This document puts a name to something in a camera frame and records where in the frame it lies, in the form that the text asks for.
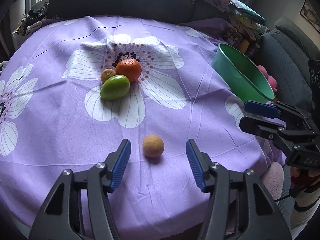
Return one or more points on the grey sofa right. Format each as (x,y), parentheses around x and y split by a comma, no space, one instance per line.
(285,53)

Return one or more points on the pink pig toy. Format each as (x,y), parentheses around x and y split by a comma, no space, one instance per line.
(271,80)

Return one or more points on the green round fruit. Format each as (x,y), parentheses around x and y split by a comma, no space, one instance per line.
(115,87)

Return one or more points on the pile of clothes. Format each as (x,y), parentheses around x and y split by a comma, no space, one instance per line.
(246,24)

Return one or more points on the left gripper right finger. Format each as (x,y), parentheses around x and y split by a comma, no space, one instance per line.
(257,214)

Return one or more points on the small tan kumquat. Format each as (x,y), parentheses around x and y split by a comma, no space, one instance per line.
(106,74)

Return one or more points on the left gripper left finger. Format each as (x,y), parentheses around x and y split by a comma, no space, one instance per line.
(60,216)

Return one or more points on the small orange tangerine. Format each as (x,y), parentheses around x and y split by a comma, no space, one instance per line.
(130,68)

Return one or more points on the tan round ball fruit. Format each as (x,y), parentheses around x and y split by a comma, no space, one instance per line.
(153,146)

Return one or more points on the green plastic bowl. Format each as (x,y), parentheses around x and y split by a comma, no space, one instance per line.
(245,80)

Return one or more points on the striped sleeve forearm right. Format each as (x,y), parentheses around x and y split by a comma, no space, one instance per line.
(305,205)

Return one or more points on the right hand on handle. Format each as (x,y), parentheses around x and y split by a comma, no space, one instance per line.
(301,179)

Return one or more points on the framed landscape painting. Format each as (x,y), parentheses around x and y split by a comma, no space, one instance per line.
(310,15)

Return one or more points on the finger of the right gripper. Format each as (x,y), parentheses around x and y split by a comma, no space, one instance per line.
(259,127)
(262,109)

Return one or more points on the purple floral tablecloth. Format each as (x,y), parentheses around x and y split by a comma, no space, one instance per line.
(53,118)

